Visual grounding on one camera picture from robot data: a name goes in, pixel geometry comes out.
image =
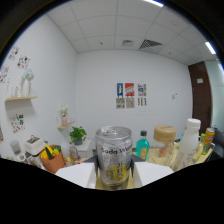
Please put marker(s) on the tan grey poster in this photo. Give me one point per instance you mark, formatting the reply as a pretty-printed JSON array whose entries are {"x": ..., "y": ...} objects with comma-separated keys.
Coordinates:
[{"x": 130, "y": 102}]

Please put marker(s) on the short wooden wall shelf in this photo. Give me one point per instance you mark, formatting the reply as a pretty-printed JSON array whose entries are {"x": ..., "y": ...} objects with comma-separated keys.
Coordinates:
[{"x": 66, "y": 125}]

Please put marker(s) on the blue poster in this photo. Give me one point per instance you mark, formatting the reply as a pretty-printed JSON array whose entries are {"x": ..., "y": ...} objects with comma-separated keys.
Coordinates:
[{"x": 120, "y": 90}]

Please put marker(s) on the multicolour poster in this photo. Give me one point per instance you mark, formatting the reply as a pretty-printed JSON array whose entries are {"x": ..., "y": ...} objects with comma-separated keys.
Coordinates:
[{"x": 142, "y": 90}]

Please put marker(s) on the long wooden wall shelf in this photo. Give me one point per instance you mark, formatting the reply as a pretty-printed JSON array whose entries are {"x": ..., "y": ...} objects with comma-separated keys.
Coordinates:
[{"x": 20, "y": 98}]

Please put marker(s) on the cluster of wall photos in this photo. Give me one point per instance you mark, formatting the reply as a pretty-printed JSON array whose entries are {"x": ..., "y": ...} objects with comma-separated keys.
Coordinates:
[{"x": 18, "y": 123}]

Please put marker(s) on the silver soda water can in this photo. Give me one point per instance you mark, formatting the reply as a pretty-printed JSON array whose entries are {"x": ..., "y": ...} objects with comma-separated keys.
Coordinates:
[{"x": 114, "y": 156}]

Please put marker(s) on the brown door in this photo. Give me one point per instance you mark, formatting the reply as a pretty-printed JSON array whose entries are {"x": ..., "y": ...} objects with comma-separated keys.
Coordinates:
[{"x": 200, "y": 96}]

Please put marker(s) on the large white plastic bottle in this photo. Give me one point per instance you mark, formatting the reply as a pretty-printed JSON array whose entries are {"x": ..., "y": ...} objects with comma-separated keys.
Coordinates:
[{"x": 188, "y": 143}]

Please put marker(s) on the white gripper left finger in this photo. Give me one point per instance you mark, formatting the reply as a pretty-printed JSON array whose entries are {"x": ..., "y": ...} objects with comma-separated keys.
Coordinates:
[{"x": 78, "y": 173}]

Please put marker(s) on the orange basket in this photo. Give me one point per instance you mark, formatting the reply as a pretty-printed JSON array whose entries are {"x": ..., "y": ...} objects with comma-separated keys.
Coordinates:
[{"x": 53, "y": 163}]

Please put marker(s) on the clear bottle with green cap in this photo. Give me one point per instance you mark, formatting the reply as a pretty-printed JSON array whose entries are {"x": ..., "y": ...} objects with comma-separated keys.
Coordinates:
[{"x": 202, "y": 137}]

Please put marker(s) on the ceiling light panel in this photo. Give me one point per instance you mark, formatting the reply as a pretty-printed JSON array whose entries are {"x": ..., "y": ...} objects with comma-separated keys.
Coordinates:
[
  {"x": 154, "y": 3},
  {"x": 210, "y": 48}
]

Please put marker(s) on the white wall switch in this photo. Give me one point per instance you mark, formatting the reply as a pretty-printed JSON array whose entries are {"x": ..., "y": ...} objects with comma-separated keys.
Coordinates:
[{"x": 174, "y": 96}]

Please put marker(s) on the green potted plant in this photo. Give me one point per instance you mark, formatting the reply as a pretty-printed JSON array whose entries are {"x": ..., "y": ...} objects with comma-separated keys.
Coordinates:
[{"x": 77, "y": 133}]

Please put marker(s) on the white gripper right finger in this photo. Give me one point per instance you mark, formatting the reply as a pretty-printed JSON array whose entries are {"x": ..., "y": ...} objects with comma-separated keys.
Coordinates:
[{"x": 150, "y": 171}]

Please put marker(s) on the teal green bottle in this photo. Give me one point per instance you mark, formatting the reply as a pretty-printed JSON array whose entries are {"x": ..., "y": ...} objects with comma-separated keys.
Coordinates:
[{"x": 142, "y": 148}]

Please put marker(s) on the small ceiling diffuser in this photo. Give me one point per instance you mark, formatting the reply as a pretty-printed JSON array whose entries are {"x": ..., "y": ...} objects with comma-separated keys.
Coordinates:
[{"x": 127, "y": 42}]

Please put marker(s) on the red poster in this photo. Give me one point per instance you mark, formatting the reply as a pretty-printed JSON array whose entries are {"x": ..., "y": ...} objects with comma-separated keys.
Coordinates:
[{"x": 129, "y": 89}]

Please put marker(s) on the white countertop appliance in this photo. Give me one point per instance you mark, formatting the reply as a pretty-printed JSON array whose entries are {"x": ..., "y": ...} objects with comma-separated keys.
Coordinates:
[{"x": 35, "y": 146}]

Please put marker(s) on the black white striped poster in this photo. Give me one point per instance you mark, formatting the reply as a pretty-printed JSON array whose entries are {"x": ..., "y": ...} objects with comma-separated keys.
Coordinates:
[{"x": 142, "y": 101}]

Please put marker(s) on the glass jar with wooden lid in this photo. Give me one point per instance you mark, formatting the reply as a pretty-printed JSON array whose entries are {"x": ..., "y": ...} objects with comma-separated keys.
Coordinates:
[{"x": 164, "y": 136}]

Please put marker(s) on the ceiling air vent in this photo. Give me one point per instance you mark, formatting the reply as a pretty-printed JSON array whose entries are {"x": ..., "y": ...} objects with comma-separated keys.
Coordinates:
[{"x": 150, "y": 43}]

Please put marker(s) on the yellow printed snack can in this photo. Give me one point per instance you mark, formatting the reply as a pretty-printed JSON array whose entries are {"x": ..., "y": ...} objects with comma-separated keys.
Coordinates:
[{"x": 208, "y": 140}]

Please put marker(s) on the pink vase with white flowers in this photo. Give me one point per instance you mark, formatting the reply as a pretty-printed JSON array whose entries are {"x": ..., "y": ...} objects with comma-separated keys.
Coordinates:
[{"x": 64, "y": 120}]

